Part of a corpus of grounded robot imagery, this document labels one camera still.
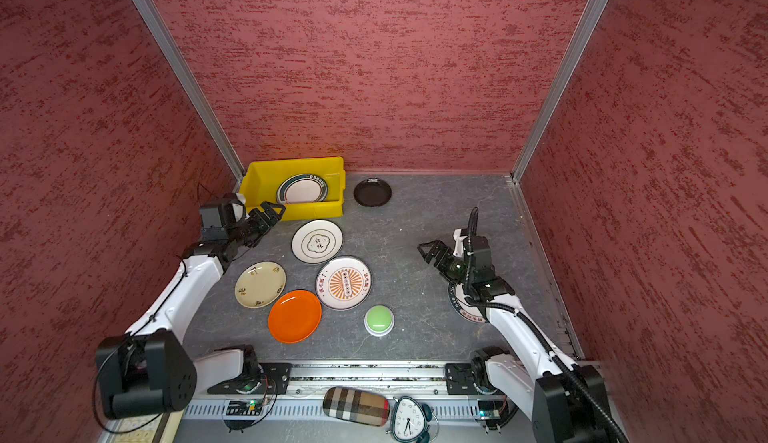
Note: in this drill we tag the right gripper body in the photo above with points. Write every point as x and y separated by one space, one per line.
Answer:
463 272

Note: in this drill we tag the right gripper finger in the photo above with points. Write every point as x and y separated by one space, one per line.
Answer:
434 250
445 266

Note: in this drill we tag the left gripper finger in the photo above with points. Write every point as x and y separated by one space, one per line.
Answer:
266 226
266 211

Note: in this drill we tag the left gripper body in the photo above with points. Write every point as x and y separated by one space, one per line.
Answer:
245 234

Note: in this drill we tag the white plate green lettered rim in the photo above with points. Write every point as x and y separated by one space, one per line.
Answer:
468 312

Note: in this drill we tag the white plate dark green rim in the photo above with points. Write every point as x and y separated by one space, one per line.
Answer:
301 189

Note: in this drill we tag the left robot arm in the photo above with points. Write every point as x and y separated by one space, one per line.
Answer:
155 340

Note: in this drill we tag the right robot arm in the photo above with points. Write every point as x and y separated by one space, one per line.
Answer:
563 400

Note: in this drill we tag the yellow plastic bin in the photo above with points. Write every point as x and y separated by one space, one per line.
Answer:
263 179

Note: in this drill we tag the white plate flower outline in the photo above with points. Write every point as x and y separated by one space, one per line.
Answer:
317 241

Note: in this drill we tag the cream beige plate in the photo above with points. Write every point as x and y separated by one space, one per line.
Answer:
260 285

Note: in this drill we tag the green push button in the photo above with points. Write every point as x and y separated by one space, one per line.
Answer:
379 321

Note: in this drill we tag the small black dish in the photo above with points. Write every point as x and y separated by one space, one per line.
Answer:
372 192

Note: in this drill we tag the white plate orange sunburst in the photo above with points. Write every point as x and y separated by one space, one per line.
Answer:
343 283

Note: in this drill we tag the right controller board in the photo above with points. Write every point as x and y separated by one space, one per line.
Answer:
491 410

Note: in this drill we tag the controller board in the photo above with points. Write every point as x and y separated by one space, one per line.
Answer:
491 410
245 410

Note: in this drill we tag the white analog clock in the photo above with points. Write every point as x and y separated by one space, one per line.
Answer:
410 421

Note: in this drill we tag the plaid glasses case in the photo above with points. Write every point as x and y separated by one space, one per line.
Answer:
356 406

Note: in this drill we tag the left controller board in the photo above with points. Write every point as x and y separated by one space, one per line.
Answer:
245 410

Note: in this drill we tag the beige calculator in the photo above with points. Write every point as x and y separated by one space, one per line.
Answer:
148 429

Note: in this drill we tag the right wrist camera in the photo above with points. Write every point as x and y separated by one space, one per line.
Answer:
463 242

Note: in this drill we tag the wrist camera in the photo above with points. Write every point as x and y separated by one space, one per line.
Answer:
463 242
223 212

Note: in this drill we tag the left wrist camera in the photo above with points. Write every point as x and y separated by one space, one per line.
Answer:
223 212

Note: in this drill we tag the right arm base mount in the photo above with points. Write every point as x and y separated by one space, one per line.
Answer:
460 381

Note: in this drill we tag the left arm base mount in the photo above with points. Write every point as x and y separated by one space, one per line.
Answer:
269 379

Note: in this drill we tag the aluminium mounting rail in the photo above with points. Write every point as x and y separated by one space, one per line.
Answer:
372 377

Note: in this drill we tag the left aluminium corner post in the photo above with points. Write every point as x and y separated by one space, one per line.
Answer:
174 57

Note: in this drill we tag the aluminium corner post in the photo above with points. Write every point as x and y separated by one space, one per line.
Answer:
174 57
581 36

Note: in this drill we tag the right aluminium corner post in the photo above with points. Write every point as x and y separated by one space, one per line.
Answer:
581 36

